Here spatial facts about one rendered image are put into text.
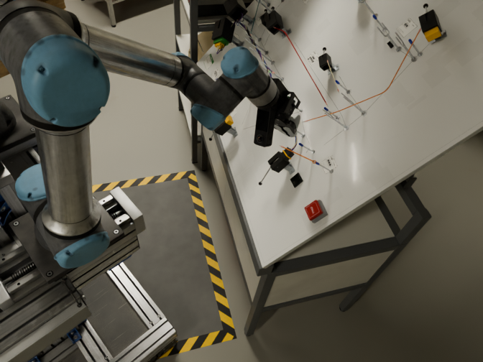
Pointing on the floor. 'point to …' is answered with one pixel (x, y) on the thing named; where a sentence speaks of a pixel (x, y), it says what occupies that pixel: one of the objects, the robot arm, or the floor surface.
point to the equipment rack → (184, 42)
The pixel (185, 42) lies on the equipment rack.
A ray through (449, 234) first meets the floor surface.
